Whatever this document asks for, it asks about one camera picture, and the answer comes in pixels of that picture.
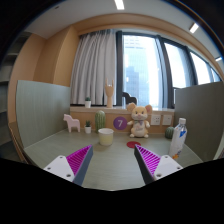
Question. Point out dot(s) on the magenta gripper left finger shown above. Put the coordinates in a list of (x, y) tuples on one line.
[(73, 167)]

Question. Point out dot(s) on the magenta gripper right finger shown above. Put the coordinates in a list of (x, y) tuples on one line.
[(154, 167)]

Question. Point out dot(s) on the clear plastic water bottle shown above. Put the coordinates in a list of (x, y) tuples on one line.
[(178, 139)]

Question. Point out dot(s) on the red round coaster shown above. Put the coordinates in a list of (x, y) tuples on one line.
[(132, 144)]

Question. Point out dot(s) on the round green cactus ornament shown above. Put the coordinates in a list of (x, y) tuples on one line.
[(169, 132)]

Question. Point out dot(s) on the small potted plant white pot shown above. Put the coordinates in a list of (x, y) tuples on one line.
[(87, 127)]

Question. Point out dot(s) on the pink wooden horse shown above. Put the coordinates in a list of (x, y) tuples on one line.
[(71, 122)]

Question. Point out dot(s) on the pale yellow cup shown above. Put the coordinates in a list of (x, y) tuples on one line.
[(105, 136)]

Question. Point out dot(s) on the plush hamster toy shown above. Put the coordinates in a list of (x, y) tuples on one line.
[(139, 123)]

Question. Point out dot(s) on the purple number seven disc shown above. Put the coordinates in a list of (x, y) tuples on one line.
[(120, 123)]

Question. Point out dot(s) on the tall green cactus ornament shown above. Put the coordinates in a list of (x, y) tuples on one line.
[(100, 119)]

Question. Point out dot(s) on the potted plant on sill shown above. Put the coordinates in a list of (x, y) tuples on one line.
[(87, 102)]

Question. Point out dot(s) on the left grey partition panel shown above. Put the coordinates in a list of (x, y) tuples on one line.
[(40, 108)]

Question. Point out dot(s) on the grey partition panel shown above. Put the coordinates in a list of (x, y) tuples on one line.
[(203, 108), (40, 108)]

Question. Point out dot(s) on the black animal figure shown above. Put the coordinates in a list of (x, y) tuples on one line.
[(128, 98)]

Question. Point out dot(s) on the right grey partition panel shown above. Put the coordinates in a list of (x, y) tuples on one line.
[(203, 108)]

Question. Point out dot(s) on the grey curtain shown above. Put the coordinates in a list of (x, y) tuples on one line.
[(94, 64)]

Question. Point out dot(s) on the left white wall socket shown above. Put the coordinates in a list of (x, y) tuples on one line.
[(155, 120)]

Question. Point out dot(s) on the white wall socket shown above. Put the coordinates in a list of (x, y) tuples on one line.
[(167, 120), (155, 120)]

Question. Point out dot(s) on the right white wall socket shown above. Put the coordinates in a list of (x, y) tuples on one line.
[(167, 120)]

